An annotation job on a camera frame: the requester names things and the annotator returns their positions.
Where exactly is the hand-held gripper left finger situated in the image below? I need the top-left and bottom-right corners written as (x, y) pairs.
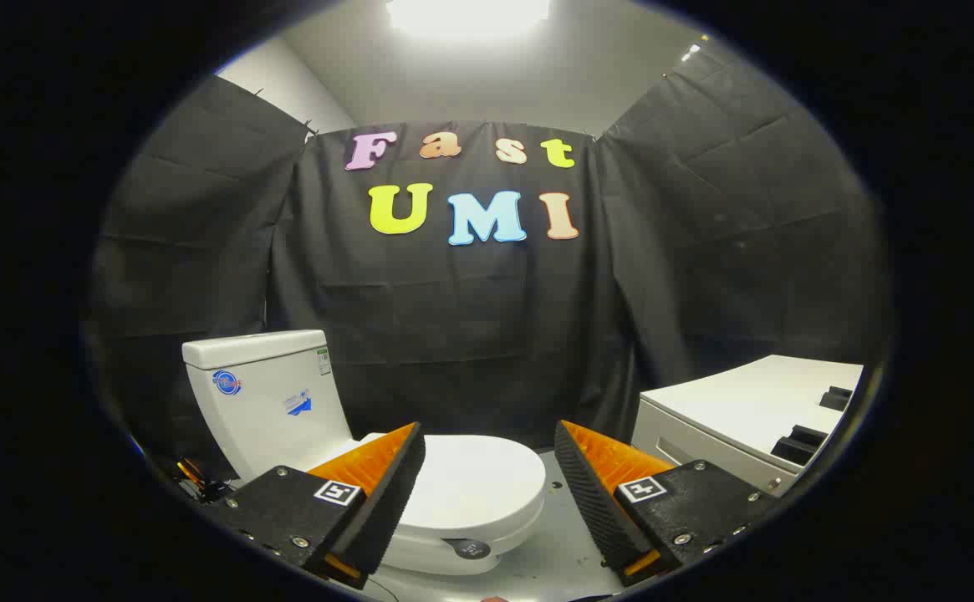
top-left (202, 422), bottom-right (426, 590)

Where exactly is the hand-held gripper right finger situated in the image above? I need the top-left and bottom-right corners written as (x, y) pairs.
top-left (554, 420), bottom-right (782, 588)

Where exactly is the white toilet lid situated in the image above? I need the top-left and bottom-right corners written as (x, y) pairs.
top-left (353, 432), bottom-right (548, 538)

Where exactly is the white toilet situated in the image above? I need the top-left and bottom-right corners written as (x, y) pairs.
top-left (181, 329), bottom-right (548, 578)

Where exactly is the white drawer cabinet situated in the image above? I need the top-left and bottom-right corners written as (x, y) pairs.
top-left (630, 355), bottom-right (864, 496)

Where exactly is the black backdrop cloth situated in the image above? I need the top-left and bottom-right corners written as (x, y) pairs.
top-left (85, 38), bottom-right (893, 482)

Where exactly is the ceiling light panel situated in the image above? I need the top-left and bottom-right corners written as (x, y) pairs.
top-left (385, 0), bottom-right (551, 36)

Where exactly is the tangle of black cables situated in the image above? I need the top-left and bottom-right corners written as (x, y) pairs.
top-left (172, 455), bottom-right (238, 504)

